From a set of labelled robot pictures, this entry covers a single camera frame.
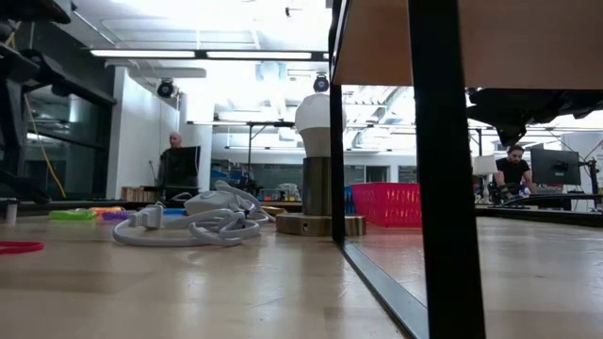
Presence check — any stack of wooden blocks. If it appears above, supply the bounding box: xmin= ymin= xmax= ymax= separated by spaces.
xmin=121 ymin=186 xmax=160 ymax=203

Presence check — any yellow extension cable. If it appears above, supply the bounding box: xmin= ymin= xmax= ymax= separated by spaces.
xmin=7 ymin=21 xmax=68 ymax=199

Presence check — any long ceiling light fixture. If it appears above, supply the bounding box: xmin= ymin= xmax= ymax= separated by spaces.
xmin=89 ymin=49 xmax=331 ymax=61

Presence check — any green plastic ring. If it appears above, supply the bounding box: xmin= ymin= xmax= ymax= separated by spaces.
xmin=48 ymin=209 xmax=99 ymax=222

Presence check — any red plastic basket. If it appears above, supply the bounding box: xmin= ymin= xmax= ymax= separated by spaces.
xmin=350 ymin=182 xmax=423 ymax=229

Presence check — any black computer monitor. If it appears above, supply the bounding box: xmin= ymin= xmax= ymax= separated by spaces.
xmin=162 ymin=145 xmax=203 ymax=179
xmin=530 ymin=148 xmax=582 ymax=186

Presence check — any white power cord with switch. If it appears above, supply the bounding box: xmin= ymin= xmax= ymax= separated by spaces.
xmin=111 ymin=180 xmax=277 ymax=249

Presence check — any blue plastic basket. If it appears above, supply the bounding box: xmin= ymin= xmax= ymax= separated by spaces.
xmin=343 ymin=186 xmax=358 ymax=218

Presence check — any white light bulb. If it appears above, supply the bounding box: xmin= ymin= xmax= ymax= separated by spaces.
xmin=294 ymin=92 xmax=333 ymax=159

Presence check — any wooden shelf board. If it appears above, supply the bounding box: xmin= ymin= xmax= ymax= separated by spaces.
xmin=332 ymin=0 xmax=603 ymax=90

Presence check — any black stand frame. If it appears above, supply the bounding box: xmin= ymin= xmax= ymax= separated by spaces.
xmin=244 ymin=121 xmax=297 ymax=183

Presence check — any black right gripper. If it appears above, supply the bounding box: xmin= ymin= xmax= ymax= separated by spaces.
xmin=465 ymin=88 xmax=566 ymax=128

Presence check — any red rubber band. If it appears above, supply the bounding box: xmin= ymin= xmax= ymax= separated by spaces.
xmin=0 ymin=240 xmax=46 ymax=256

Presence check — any person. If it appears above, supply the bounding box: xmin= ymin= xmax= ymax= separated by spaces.
xmin=491 ymin=143 xmax=539 ymax=198
xmin=157 ymin=131 xmax=186 ymax=187

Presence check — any white shade desk lamp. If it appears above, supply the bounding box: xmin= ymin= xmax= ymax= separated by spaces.
xmin=472 ymin=154 xmax=500 ymax=204

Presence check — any wooden panel with black frame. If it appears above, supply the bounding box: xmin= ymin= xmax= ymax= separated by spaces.
xmin=328 ymin=0 xmax=487 ymax=339

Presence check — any black metal table frame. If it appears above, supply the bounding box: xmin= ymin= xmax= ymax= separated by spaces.
xmin=0 ymin=200 xmax=603 ymax=231

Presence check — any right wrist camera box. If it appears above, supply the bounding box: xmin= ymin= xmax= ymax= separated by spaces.
xmin=494 ymin=122 xmax=529 ymax=148

